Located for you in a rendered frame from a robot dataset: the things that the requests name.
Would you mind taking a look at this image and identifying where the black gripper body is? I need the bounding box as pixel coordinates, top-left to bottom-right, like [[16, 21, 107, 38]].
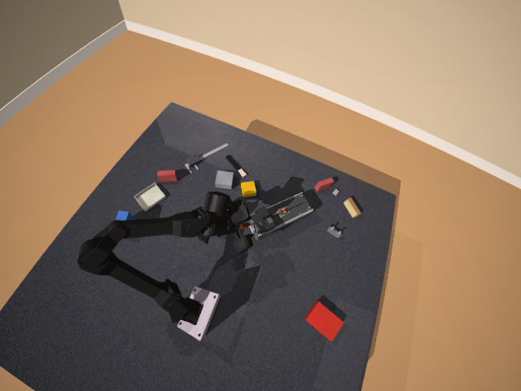
[[217, 199, 253, 253]]

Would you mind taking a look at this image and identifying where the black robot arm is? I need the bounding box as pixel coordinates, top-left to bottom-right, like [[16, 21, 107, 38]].
[[77, 191, 251, 325]]

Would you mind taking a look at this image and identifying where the blue cube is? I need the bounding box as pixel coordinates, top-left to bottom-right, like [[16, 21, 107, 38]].
[[116, 210, 136, 221]]

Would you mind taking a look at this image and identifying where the yellow cube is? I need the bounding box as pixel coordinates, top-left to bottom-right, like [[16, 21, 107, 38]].
[[241, 181, 256, 197]]

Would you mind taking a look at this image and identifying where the red rectangular block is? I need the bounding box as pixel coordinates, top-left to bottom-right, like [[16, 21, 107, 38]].
[[305, 301, 343, 341], [315, 178, 334, 191], [157, 170, 177, 182]]

